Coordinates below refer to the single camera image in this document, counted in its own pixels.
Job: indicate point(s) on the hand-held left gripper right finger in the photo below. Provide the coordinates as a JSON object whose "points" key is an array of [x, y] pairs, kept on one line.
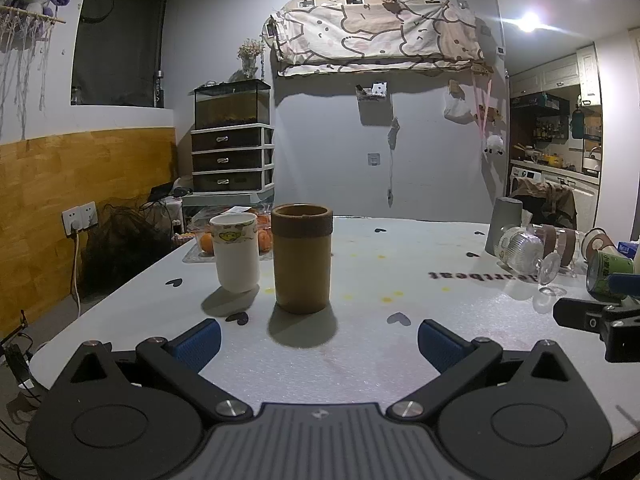
{"points": [[442, 352]]}

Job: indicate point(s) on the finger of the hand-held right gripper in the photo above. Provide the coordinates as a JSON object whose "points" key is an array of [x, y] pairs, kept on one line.
{"points": [[625, 284], [580, 312]]}

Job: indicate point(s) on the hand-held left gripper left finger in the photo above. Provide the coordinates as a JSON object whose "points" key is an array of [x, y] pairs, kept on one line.
{"points": [[196, 346]]}

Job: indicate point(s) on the green paper cup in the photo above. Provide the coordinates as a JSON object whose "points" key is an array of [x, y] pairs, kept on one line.
{"points": [[602, 272]]}

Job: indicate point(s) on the brown and white paper cup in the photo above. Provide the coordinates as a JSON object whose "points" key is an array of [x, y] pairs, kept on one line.
{"points": [[596, 241]]}

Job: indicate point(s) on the glass cup with brown band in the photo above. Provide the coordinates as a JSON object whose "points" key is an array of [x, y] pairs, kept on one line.
{"points": [[569, 246], [547, 237]]}

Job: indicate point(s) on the white cup with printed band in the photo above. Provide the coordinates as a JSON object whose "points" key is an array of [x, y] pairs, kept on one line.
{"points": [[236, 257]]}

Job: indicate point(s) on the grey cup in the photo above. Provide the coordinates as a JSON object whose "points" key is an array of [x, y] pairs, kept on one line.
{"points": [[502, 225]]}

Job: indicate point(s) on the brown cylindrical cup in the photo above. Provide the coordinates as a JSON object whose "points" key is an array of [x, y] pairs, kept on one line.
{"points": [[302, 260]]}

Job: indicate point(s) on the blue box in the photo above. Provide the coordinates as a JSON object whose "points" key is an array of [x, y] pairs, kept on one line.
{"points": [[629, 249]]}

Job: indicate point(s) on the clear stemmed glass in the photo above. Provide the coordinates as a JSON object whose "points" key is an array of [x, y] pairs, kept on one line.
{"points": [[550, 267]]}

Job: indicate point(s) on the clear plastic tray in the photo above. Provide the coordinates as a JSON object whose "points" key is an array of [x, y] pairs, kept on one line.
{"points": [[197, 255]]}

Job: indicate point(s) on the orange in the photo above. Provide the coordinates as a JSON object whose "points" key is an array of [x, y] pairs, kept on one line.
{"points": [[205, 243], [264, 241]]}

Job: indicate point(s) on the chair with brown jacket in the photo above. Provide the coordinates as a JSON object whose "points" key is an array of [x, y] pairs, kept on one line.
{"points": [[545, 202]]}

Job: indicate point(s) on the black mesh net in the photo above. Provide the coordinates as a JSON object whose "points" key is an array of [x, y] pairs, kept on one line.
{"points": [[125, 250]]}

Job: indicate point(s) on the yellow pot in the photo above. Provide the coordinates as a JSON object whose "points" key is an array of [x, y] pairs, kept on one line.
{"points": [[552, 160]]}

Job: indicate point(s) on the white washing machine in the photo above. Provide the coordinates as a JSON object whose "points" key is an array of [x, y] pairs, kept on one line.
{"points": [[525, 175]]}

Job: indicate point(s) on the kitchen shelf with bottles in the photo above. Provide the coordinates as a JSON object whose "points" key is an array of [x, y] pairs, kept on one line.
{"points": [[550, 130]]}

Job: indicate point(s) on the white drawer unit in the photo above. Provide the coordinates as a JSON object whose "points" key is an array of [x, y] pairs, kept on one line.
{"points": [[232, 160]]}

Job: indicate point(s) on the white plush sheep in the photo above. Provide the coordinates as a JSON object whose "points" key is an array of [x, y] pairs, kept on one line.
{"points": [[494, 143]]}

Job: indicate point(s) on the white hanging bag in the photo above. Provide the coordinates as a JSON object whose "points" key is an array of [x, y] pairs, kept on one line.
{"points": [[457, 107]]}

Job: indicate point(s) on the glass aquarium tank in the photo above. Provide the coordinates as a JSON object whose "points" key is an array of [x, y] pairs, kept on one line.
{"points": [[232, 107]]}

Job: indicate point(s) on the ceiling light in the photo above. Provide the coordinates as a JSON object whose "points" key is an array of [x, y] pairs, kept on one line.
{"points": [[530, 21]]}

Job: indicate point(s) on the dried flowers in vase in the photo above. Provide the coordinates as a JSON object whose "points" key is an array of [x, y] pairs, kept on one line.
{"points": [[250, 57]]}

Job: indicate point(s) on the dark window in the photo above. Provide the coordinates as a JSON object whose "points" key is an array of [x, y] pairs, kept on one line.
{"points": [[117, 45]]}

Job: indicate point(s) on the white wall socket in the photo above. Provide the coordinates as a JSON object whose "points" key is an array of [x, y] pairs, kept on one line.
{"points": [[80, 217]]}

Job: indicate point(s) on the grey wall socket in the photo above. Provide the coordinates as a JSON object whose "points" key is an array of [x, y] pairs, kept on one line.
{"points": [[373, 159]]}

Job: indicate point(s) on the white kitchen wall cabinets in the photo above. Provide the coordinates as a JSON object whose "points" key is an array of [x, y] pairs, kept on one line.
{"points": [[560, 75]]}

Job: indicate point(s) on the white macrame wall hanging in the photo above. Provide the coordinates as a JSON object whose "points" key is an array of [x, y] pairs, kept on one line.
{"points": [[22, 60]]}

